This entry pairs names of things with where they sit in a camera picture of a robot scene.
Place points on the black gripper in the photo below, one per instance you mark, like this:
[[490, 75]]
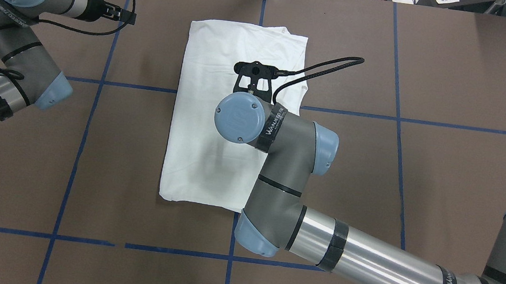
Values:
[[92, 5]]

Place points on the black device with label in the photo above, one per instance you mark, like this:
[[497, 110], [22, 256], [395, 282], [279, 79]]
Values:
[[479, 6]]

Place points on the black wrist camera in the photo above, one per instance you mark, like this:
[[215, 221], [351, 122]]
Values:
[[255, 71]]

